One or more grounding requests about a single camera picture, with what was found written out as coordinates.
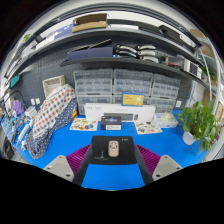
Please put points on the yellow and blue box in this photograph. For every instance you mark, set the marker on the yellow and blue box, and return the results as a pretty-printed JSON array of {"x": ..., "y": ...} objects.
[{"x": 132, "y": 99}]

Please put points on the translucent pink computer mouse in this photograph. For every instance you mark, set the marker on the translucent pink computer mouse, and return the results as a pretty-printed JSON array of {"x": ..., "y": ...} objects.
[{"x": 113, "y": 149}]

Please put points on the teal plastic holder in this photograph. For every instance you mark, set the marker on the teal plastic holder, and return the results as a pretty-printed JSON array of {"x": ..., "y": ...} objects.
[{"x": 14, "y": 81}]

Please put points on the grey wall shelf unit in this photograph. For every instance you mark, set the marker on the grey wall shelf unit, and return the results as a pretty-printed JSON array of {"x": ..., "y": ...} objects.
[{"x": 100, "y": 53}]

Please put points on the white box-shaped device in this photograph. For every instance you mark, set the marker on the white box-shaped device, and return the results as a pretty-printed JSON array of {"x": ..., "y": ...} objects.
[{"x": 30, "y": 113}]

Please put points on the illustrated sticker sheet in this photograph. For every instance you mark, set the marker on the illustrated sticker sheet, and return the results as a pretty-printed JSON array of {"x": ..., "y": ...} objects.
[
  {"x": 148, "y": 128},
  {"x": 83, "y": 125}
]

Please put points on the navy polka dot cloth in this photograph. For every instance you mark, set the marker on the navy polka dot cloth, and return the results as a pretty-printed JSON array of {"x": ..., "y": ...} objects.
[{"x": 36, "y": 146}]

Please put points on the small black box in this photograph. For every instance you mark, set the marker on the small black box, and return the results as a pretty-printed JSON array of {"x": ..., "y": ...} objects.
[{"x": 111, "y": 122}]

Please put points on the white woven basket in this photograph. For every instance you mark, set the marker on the white woven basket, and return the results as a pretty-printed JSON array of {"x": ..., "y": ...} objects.
[{"x": 53, "y": 85}]

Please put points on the potted green plant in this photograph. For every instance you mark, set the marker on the potted green plant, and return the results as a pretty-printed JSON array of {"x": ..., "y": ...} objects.
[{"x": 198, "y": 121}]

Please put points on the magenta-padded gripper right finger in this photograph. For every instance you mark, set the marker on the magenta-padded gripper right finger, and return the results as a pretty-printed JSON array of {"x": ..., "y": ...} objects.
[{"x": 156, "y": 166}]

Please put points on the purple bag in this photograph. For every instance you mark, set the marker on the purple bag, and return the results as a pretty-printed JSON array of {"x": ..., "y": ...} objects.
[{"x": 17, "y": 108}]

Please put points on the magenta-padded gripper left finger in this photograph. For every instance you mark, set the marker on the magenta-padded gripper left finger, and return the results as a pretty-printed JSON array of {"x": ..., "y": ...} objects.
[{"x": 71, "y": 166}]

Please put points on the long white cardboard box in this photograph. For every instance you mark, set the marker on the long white cardboard box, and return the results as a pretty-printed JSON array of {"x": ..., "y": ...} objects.
[{"x": 96, "y": 111}]

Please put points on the long white bar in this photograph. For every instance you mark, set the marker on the long white bar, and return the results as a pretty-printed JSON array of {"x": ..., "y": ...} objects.
[{"x": 24, "y": 135}]

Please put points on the red blue checked cloth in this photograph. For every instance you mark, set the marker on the red blue checked cloth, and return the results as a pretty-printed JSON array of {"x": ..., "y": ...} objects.
[{"x": 53, "y": 106}]

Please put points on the black mouse pad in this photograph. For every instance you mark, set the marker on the black mouse pad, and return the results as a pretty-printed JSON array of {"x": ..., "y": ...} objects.
[{"x": 100, "y": 146}]

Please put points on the clear plastic box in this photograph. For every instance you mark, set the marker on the clear plastic box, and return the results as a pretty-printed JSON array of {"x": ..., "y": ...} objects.
[{"x": 165, "y": 120}]

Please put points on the white wall socket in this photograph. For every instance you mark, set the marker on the white wall socket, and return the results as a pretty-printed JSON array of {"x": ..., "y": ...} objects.
[
  {"x": 38, "y": 101},
  {"x": 32, "y": 102}
]

